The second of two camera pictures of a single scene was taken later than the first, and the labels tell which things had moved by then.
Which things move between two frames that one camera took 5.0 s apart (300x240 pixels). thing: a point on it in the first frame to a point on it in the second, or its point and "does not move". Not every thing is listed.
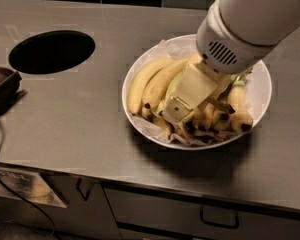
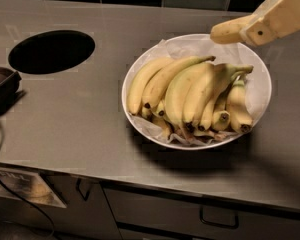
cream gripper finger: x=197 y=83 to x=287 y=9
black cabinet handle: x=78 y=186 does not move
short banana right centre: x=220 y=120 does not move
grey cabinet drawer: x=207 y=215 does not move
